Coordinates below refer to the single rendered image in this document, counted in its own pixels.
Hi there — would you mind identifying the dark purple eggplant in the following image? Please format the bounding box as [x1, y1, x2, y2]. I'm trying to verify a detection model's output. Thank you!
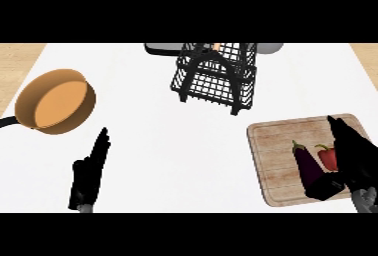
[291, 139, 328, 196]

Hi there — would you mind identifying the black tiered wire basket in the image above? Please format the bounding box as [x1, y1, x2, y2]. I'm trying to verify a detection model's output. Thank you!
[168, 42, 259, 117]

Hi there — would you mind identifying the wooden cutting board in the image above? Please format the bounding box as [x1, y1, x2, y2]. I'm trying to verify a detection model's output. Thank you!
[245, 113, 372, 208]

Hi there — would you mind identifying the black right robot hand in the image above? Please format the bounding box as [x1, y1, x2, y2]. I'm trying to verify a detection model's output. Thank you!
[304, 115, 378, 202]

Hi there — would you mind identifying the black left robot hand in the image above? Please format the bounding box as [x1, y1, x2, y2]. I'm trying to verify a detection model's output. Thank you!
[67, 126, 112, 212]

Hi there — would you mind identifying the copper pan with black handle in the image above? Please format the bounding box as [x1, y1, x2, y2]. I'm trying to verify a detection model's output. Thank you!
[0, 68, 98, 136]

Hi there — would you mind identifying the red bell pepper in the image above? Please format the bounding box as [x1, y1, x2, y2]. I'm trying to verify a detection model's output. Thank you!
[315, 143, 341, 172]

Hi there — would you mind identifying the grey appliance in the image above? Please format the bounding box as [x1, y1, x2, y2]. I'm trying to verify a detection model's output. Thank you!
[143, 42, 285, 57]

